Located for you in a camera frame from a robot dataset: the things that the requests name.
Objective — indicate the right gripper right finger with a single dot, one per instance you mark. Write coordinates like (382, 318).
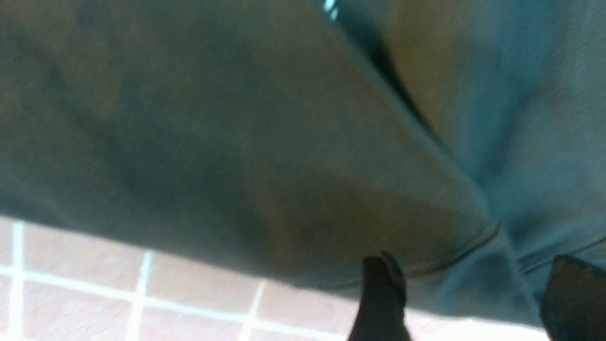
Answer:
(574, 304)

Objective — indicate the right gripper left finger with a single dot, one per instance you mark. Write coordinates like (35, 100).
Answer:
(381, 310)

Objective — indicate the dark gray long-sleeve top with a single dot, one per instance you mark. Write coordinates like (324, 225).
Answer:
(291, 138)

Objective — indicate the pink checkered tablecloth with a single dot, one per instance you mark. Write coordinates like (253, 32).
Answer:
(67, 287)

